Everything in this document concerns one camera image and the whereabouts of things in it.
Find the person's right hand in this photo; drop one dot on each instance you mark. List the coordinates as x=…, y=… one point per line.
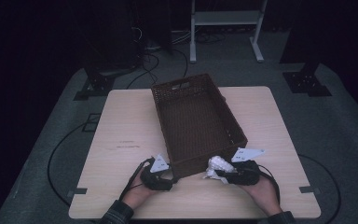
x=265, y=196

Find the white knitted cloth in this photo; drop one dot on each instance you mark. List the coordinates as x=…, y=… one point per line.
x=219, y=165

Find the black stand base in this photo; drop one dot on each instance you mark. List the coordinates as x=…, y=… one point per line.
x=96, y=85
x=306, y=82

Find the white metal stand frame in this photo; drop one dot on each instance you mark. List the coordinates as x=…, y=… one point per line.
x=227, y=17

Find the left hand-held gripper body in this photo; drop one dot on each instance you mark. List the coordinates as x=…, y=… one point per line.
x=155, y=182

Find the black tape strip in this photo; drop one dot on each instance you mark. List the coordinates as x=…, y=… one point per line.
x=79, y=191
x=309, y=189

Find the brown woven basket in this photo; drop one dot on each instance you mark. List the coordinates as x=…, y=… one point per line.
x=195, y=124

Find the person's left hand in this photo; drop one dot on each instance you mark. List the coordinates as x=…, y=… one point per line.
x=136, y=196

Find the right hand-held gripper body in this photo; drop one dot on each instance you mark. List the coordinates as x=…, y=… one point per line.
x=248, y=174

